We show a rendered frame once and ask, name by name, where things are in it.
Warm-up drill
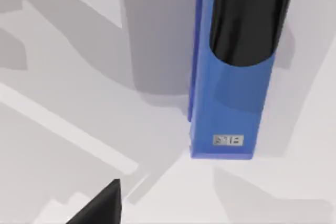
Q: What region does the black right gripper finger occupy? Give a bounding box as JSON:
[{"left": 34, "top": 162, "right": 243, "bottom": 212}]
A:
[{"left": 65, "top": 178, "right": 122, "bottom": 224}]

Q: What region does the blue and black stapler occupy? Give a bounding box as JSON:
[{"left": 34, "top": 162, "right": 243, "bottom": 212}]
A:
[{"left": 187, "top": 0, "right": 298, "bottom": 161}]

